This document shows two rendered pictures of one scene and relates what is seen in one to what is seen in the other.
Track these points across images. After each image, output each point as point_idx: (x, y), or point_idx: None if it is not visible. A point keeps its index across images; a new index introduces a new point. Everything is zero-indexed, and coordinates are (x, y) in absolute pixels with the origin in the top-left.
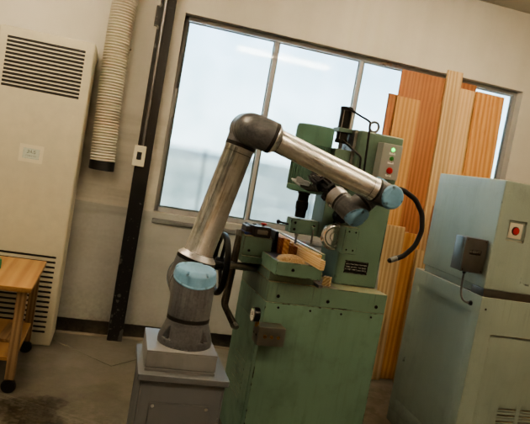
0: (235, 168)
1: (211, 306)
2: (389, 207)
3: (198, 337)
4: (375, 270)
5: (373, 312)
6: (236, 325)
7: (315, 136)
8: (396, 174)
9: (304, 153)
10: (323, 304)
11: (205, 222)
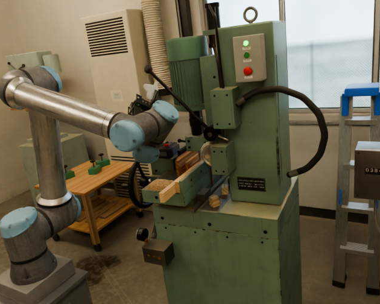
0: (33, 123)
1: (31, 248)
2: (121, 150)
3: (21, 274)
4: (275, 186)
5: (263, 237)
6: (152, 237)
7: (172, 52)
8: (259, 73)
9: (33, 104)
10: (206, 227)
11: (37, 171)
